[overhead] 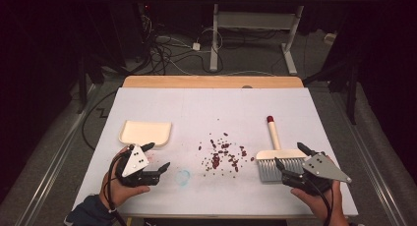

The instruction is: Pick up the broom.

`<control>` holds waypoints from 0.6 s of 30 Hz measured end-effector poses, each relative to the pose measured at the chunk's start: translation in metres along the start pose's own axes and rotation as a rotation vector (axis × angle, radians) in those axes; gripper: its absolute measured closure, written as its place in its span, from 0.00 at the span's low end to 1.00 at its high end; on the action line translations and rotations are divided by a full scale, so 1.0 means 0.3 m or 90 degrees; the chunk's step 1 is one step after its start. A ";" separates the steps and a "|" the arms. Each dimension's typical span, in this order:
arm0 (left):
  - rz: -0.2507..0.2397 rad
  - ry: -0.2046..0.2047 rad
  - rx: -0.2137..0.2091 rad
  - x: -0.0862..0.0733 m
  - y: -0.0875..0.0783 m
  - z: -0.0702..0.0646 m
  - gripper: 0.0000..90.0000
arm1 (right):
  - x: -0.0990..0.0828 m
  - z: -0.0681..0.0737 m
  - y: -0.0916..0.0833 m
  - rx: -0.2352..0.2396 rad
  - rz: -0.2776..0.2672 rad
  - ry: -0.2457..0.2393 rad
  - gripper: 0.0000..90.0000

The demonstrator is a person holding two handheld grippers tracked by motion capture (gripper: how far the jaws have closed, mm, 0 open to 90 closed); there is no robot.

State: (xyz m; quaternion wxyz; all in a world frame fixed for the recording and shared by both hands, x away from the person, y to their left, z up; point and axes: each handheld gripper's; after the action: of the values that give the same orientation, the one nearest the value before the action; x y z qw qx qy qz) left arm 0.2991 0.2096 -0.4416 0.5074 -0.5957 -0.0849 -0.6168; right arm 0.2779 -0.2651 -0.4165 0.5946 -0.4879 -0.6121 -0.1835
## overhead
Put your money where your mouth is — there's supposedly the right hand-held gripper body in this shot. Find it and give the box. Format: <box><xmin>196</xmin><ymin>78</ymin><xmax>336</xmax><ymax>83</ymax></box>
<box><xmin>280</xmin><ymin>150</ymin><xmax>353</xmax><ymax>197</ymax></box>

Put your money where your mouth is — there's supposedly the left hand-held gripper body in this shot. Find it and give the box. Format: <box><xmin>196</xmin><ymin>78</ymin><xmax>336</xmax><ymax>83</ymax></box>
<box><xmin>115</xmin><ymin>143</ymin><xmax>162</xmax><ymax>189</ymax></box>

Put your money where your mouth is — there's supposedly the cream plastic dustpan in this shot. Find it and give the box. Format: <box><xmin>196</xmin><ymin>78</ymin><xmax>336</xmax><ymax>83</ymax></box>
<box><xmin>118</xmin><ymin>120</ymin><xmax>173</xmax><ymax>147</ymax></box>

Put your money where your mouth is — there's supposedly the cream brush with red-tipped handle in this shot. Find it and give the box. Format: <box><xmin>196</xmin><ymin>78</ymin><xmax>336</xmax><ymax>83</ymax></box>
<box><xmin>255</xmin><ymin>115</ymin><xmax>309</xmax><ymax>183</ymax></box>

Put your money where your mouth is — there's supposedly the pile of red beans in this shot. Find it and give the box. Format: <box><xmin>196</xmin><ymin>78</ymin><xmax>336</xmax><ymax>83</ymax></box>
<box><xmin>197</xmin><ymin>132</ymin><xmax>256</xmax><ymax>179</ymax></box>

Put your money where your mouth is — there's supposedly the person's left hand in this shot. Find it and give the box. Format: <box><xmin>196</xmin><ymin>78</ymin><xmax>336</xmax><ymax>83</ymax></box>
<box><xmin>99</xmin><ymin>146</ymin><xmax>151</xmax><ymax>210</ymax></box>

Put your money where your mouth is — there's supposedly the person's right hand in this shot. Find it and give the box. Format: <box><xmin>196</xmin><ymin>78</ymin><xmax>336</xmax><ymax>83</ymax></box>
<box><xmin>290</xmin><ymin>181</ymin><xmax>349</xmax><ymax>218</ymax></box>

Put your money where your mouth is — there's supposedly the black stand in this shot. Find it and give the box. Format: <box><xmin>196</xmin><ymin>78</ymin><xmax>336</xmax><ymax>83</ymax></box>
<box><xmin>303</xmin><ymin>55</ymin><xmax>360</xmax><ymax>126</ymax></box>

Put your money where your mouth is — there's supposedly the white table cover board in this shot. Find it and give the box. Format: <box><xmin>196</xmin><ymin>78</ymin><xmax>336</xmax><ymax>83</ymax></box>
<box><xmin>72</xmin><ymin>86</ymin><xmax>359</xmax><ymax>218</ymax></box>

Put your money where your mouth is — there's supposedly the wooden table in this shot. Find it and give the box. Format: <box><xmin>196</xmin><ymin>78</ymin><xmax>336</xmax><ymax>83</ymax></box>
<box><xmin>112</xmin><ymin>75</ymin><xmax>349</xmax><ymax>220</ymax></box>

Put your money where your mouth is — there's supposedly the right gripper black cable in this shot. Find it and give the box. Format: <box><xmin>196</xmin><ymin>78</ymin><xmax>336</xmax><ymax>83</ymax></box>
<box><xmin>306</xmin><ymin>180</ymin><xmax>335</xmax><ymax>226</ymax></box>

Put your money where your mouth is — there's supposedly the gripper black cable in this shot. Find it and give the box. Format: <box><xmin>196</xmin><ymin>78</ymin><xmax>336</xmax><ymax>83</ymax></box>
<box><xmin>106</xmin><ymin>146</ymin><xmax>130</xmax><ymax>226</ymax></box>
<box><xmin>306</xmin><ymin>180</ymin><xmax>335</xmax><ymax>226</ymax></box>

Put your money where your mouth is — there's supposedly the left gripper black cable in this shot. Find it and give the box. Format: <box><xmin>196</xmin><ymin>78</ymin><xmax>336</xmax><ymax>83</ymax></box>
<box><xmin>106</xmin><ymin>146</ymin><xmax>130</xmax><ymax>226</ymax></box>

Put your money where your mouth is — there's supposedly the metal floor rail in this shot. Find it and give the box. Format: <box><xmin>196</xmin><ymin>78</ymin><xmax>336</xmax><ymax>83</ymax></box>
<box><xmin>14</xmin><ymin>85</ymin><xmax>99</xmax><ymax>226</ymax></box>
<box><xmin>330</xmin><ymin>97</ymin><xmax>409</xmax><ymax>226</ymax></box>

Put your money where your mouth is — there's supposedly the black floor cable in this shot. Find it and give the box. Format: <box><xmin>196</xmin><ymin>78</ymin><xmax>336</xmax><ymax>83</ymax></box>
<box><xmin>81</xmin><ymin>89</ymin><xmax>119</xmax><ymax>151</ymax></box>

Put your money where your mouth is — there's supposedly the tangle of black floor cables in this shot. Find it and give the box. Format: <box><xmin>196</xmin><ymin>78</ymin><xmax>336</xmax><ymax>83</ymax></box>
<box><xmin>137</xmin><ymin>3</ymin><xmax>227</xmax><ymax>77</ymax></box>

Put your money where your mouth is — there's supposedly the white floor cable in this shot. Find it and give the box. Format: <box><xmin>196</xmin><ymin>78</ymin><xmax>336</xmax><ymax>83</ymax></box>
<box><xmin>170</xmin><ymin>60</ymin><xmax>277</xmax><ymax>78</ymax></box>

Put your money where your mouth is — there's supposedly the white metal desk frame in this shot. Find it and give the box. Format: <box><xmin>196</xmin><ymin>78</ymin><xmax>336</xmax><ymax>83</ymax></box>
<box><xmin>196</xmin><ymin>0</ymin><xmax>349</xmax><ymax>77</ymax></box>

